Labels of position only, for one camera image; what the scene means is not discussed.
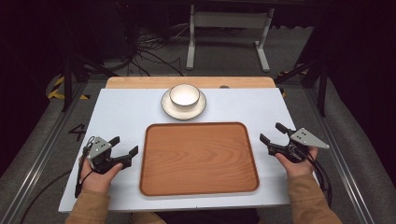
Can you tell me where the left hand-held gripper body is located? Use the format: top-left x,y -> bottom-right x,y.
85,135 -> 133,175

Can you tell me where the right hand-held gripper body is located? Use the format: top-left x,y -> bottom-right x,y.
266,127 -> 331,164

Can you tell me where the person's right hand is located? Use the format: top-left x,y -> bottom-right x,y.
275,146 -> 319,179

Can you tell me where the person's left hand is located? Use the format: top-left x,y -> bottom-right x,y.
79,156 -> 124,194

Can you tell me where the white table board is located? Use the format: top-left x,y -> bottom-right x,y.
58,87 -> 319,214

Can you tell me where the black tripod stand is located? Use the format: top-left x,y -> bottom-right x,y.
59,50 -> 120,114
273,57 -> 329,119

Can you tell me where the white dark-rimmed plate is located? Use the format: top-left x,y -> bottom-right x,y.
160,88 -> 207,121

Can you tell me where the light wooden table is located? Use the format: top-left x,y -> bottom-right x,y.
105,76 -> 277,90

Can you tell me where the brown wooden tray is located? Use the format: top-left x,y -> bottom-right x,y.
138,121 -> 261,198

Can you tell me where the white bowl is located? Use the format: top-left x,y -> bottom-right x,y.
168,83 -> 202,110

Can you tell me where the white metal stand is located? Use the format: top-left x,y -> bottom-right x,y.
185,4 -> 276,74

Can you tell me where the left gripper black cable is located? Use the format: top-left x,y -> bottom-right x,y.
74,135 -> 96,199

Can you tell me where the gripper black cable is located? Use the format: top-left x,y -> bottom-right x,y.
74,135 -> 96,199
297,148 -> 333,208

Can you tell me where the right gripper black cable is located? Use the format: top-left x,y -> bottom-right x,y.
297,148 -> 333,208

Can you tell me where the metal floor rail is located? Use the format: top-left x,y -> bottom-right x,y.
302,88 -> 376,224
0,81 -> 91,224

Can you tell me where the thin black floor cable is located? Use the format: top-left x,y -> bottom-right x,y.
19,169 -> 73,224

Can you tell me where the tangle of black floor cables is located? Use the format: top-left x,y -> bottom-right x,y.
104,24 -> 191,77

